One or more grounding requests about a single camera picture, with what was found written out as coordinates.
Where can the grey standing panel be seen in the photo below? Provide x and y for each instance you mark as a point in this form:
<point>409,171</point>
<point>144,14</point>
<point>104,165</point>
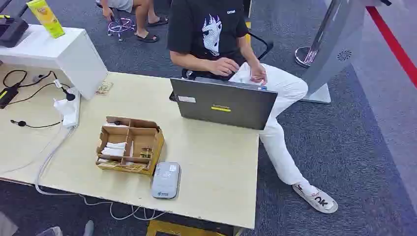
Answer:
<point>338,49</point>

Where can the yellow frame under table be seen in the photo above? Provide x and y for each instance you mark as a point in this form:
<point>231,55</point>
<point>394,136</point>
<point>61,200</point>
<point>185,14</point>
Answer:
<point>169,228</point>

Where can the person seated at laptop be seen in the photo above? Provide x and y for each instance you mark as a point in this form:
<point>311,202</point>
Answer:
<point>208,29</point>

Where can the printed card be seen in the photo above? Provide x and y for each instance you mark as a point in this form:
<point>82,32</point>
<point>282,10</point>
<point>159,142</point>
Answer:
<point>104,88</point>

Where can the white power strip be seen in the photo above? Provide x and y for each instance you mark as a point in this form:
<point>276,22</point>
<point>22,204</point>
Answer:
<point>72,114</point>

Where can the yellow-green carton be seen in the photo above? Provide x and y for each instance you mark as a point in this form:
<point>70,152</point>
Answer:
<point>47,18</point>

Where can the wooden box with compartments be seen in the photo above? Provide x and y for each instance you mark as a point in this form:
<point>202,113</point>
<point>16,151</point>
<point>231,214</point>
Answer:
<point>143,135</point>

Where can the crouching person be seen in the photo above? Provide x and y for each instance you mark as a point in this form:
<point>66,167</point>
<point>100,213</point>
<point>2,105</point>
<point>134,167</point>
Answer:
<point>141,19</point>

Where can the grey laptop with yellow sticker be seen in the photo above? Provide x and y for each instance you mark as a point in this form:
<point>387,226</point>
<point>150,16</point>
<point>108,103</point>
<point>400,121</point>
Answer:
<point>224,104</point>

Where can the black office chair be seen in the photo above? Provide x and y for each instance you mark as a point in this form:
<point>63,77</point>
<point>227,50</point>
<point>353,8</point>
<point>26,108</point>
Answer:
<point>265,45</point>

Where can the white box stand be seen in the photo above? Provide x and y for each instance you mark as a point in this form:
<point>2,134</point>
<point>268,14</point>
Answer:
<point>75,57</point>

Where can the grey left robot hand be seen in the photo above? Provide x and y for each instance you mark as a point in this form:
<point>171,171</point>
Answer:
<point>52,232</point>

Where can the black plug in strip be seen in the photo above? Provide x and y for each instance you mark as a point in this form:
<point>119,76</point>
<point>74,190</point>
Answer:
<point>69,96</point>

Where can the black power adapter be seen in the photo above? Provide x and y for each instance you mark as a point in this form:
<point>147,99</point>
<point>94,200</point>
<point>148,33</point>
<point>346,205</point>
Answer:
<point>7,96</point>

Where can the printed cards in box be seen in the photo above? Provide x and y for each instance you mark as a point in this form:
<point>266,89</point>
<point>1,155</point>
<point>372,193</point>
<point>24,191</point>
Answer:
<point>146,153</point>

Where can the black device on stand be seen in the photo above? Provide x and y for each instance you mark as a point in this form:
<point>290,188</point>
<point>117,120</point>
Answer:
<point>13,31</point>

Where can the stack of white cards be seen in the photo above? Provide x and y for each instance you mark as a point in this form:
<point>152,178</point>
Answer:
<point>114,149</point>

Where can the silver pole with round base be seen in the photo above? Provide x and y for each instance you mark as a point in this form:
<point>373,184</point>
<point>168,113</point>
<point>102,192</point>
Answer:
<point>308,53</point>

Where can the purple chair base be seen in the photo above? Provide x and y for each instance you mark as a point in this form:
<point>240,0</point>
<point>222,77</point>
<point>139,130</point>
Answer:
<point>121,26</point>

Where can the grey card reader device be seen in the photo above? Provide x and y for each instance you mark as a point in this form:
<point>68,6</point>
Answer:
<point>165,180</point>

